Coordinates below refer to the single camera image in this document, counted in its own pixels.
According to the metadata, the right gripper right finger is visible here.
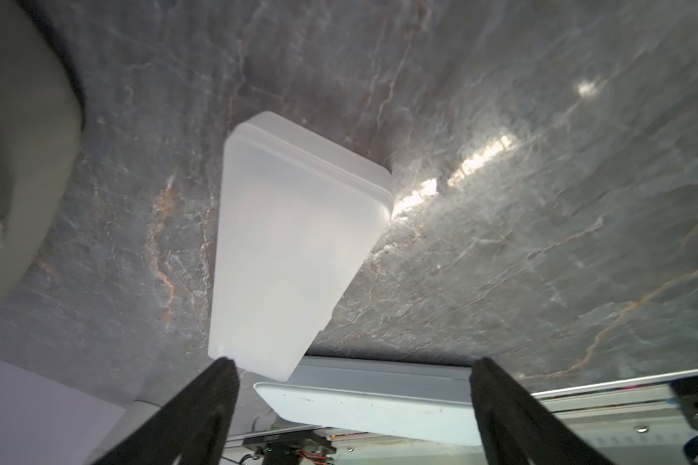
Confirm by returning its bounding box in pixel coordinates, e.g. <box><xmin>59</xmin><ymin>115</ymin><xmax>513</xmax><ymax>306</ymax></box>
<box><xmin>469</xmin><ymin>358</ymin><xmax>610</xmax><ymax>464</ymax></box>

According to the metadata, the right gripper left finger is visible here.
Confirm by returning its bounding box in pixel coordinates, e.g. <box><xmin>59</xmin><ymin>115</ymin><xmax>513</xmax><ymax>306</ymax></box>
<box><xmin>96</xmin><ymin>358</ymin><xmax>240</xmax><ymax>464</ymax></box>

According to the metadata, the olive green storage box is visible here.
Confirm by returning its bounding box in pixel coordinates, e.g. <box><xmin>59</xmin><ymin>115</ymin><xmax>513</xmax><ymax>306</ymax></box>
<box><xmin>0</xmin><ymin>1</ymin><xmax>85</xmax><ymax>300</ymax></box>

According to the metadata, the translucent pencil case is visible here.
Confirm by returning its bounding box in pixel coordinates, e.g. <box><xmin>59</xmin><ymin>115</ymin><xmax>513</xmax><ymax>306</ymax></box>
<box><xmin>207</xmin><ymin>112</ymin><xmax>394</xmax><ymax>382</ymax></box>

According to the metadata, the aluminium rail frame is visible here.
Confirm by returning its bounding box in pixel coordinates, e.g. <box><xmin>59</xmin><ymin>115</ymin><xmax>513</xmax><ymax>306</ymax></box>
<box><xmin>226</xmin><ymin>365</ymin><xmax>698</xmax><ymax>465</ymax></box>

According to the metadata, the large pale blue case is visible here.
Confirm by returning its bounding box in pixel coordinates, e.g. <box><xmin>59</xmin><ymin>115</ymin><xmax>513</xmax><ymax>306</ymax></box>
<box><xmin>254</xmin><ymin>356</ymin><xmax>482</xmax><ymax>447</ymax></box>

